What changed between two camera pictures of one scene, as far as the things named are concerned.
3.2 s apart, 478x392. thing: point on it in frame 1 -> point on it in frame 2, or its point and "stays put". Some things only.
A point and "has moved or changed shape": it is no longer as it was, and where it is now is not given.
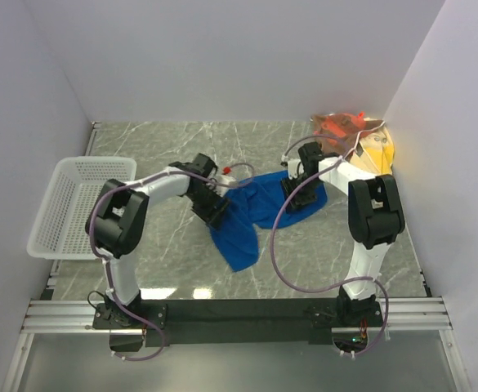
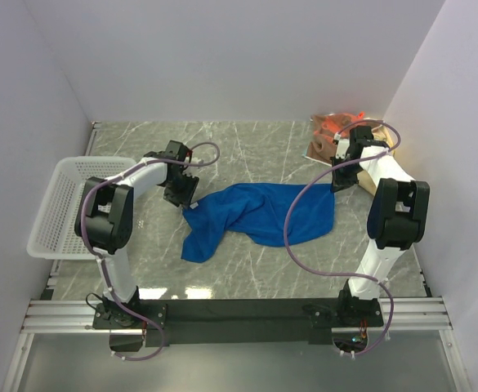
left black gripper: (211, 215) -> (184, 198)
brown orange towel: (337, 133) stays put
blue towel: (261, 202) has moved or changed shape
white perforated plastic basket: (62, 228) stays put
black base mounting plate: (235, 322) stays put
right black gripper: (296, 201) -> (340, 183)
